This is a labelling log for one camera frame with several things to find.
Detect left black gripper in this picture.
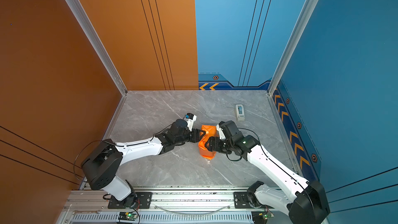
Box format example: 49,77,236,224
175,128,207,146

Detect yellow orange wrapping paper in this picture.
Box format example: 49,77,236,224
198,125,218,160

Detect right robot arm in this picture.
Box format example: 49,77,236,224
205,134,330,224

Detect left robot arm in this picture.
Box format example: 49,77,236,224
81,127,206,208

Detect white tape dispenser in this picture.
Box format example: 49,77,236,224
235,104,245,122

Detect right green circuit board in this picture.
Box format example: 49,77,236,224
251,212,269,224

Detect green circuit board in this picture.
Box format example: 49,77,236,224
251,212,269,224
118,212,140,224

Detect left green circuit board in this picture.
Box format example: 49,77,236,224
118,212,140,224

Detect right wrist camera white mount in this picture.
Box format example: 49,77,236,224
216,120,244,142

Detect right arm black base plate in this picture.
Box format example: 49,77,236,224
233,191,272,209

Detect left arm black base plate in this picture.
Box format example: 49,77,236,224
108,191,152,209

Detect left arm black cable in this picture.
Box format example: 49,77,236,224
73,139,116,183

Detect aluminium front rail frame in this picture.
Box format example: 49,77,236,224
58,186,293,224

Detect right aluminium corner post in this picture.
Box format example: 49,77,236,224
267,0,319,96

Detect aluminium corner post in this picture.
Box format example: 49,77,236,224
267,0,319,96
65,0,127,96

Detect left aluminium corner post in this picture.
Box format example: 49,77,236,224
65,0,127,96

